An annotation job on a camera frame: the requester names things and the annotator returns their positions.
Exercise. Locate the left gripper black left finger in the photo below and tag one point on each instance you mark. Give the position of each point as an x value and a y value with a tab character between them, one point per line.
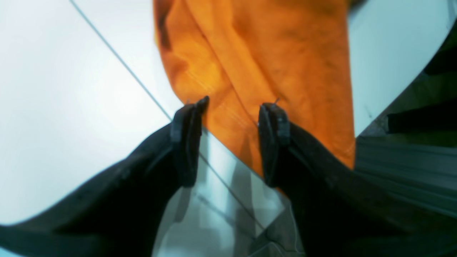
118	212

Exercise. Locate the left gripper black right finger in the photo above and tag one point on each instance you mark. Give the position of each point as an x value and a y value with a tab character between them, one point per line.
337	212

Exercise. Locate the orange t-shirt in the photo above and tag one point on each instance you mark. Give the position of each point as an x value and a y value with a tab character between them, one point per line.
242	53

